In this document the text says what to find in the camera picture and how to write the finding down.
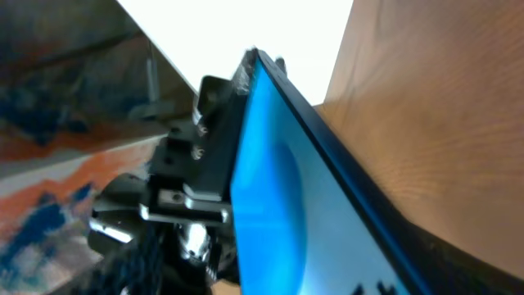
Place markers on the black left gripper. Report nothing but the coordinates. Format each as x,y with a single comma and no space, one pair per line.
172,233

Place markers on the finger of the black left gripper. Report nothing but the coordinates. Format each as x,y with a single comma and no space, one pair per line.
281,64

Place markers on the blue Samsung Galaxy smartphone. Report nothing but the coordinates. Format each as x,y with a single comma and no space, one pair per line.
308,218

